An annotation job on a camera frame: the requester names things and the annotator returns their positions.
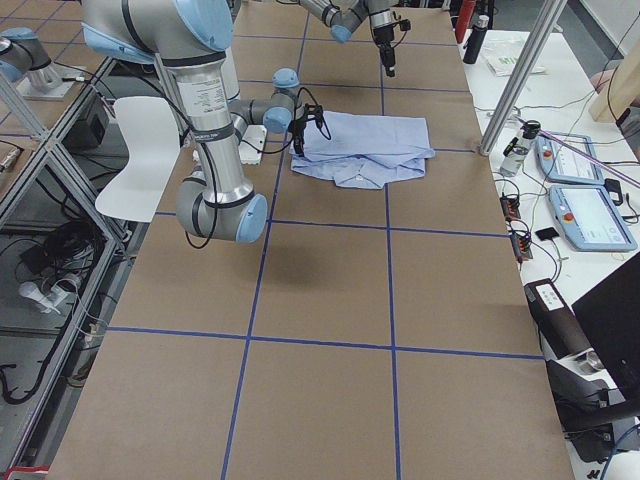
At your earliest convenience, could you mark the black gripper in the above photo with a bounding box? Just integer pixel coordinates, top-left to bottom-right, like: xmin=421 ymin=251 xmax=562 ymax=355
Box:
xmin=373 ymin=22 xmax=397 ymax=77
xmin=291 ymin=107 xmax=309 ymax=156

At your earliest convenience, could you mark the blue striped button shirt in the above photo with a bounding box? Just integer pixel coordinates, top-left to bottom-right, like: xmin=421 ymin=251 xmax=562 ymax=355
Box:
xmin=291 ymin=111 xmax=435 ymax=190

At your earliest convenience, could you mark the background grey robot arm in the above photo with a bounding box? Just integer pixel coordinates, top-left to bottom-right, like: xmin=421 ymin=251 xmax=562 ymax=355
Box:
xmin=1 ymin=27 xmax=75 ymax=101

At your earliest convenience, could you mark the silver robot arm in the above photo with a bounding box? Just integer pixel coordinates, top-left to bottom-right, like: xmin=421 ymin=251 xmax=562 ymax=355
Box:
xmin=82 ymin=1 xmax=308 ymax=243
xmin=299 ymin=0 xmax=411 ymax=77

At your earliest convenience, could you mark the black water bottle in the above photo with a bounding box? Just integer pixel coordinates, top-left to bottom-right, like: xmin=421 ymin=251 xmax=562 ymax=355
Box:
xmin=463 ymin=15 xmax=490 ymax=65

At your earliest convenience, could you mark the red cylinder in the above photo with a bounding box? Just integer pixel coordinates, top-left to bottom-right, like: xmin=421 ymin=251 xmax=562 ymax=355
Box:
xmin=456 ymin=0 xmax=476 ymax=33

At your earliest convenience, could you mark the white plastic chair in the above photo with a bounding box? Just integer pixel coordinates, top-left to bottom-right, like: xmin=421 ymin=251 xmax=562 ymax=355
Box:
xmin=95 ymin=96 xmax=180 ymax=223

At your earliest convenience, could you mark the clear plastic bottle black cap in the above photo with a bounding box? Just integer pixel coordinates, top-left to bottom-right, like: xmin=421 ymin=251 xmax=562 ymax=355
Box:
xmin=499 ymin=120 xmax=541 ymax=177

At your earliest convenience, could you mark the orange circuit board upper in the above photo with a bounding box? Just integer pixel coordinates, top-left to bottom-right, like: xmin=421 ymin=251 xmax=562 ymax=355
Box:
xmin=500 ymin=195 xmax=521 ymax=221

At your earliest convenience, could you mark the orange circuit board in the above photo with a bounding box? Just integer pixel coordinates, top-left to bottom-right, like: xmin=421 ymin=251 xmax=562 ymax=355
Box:
xmin=509 ymin=231 xmax=533 ymax=264
xmin=500 ymin=195 xmax=521 ymax=221

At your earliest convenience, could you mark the upper teach pendant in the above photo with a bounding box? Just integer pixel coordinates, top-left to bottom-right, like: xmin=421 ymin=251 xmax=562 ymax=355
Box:
xmin=534 ymin=135 xmax=604 ymax=186

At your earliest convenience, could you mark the teach pendant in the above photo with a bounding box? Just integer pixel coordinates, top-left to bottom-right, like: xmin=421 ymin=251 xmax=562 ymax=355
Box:
xmin=549 ymin=184 xmax=638 ymax=252
xmin=534 ymin=135 xmax=604 ymax=186

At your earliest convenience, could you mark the orange circuit board lower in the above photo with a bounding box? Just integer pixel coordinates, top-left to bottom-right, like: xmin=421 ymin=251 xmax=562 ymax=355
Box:
xmin=509 ymin=231 xmax=533 ymax=264

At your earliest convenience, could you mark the lower teach pendant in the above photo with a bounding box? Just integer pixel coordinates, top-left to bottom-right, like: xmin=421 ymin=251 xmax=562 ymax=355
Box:
xmin=549 ymin=184 xmax=638 ymax=252

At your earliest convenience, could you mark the white power strip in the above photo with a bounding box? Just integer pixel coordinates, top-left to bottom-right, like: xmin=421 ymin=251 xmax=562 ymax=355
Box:
xmin=18 ymin=279 xmax=77 ymax=315

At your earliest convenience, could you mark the black device with white label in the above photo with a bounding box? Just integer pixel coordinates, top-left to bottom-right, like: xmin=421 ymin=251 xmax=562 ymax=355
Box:
xmin=524 ymin=279 xmax=591 ymax=358

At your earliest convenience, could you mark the black monitor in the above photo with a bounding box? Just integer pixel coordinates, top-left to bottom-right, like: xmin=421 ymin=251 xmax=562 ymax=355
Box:
xmin=572 ymin=255 xmax=639 ymax=398

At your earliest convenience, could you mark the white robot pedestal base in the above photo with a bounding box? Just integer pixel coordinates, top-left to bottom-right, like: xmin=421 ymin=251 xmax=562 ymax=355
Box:
xmin=192 ymin=0 xmax=267 ymax=166

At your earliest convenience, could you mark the aluminium frame post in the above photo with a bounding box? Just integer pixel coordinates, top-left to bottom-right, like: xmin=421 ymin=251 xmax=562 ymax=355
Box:
xmin=478 ymin=0 xmax=567 ymax=156

